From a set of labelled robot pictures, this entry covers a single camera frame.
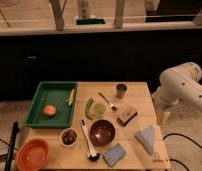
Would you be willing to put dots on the grey-blue towel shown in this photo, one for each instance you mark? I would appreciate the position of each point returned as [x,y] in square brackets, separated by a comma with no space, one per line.
[146,139]

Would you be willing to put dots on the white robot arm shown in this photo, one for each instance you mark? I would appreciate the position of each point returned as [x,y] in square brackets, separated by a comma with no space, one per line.
[177,83]

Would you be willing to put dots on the metal cup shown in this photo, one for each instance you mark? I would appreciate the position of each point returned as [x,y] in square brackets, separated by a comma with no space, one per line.
[120,91]

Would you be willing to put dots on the green measuring cup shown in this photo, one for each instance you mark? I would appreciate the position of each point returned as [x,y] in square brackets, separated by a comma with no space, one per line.
[94,110]

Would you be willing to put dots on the wooden block brush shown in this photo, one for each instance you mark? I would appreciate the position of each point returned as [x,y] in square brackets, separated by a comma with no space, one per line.
[126,114]

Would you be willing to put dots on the green plastic tray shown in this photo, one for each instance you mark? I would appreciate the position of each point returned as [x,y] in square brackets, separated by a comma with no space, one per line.
[62,96]

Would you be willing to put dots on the dark red bowl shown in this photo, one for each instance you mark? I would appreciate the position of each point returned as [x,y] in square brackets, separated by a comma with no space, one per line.
[101,133]

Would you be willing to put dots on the orange peach fruit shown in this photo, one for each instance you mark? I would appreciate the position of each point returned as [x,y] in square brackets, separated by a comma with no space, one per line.
[49,110]

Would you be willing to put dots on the white bowl with dark contents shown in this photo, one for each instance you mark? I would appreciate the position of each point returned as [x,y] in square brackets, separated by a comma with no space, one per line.
[68,137]

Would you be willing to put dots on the green base white object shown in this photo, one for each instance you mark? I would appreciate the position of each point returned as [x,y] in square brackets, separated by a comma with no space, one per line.
[84,15]

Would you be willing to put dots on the blue sponge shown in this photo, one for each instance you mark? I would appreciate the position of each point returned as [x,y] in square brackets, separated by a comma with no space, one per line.
[114,154]

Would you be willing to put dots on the black pole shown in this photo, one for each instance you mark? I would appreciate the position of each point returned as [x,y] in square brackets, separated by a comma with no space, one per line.
[11,148]

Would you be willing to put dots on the orange plastic bowl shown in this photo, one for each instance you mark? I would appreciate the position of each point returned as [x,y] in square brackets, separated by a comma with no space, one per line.
[32,155]

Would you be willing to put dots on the small brush with wooden handle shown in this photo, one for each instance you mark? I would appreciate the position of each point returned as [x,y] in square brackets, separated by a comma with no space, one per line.
[111,105]

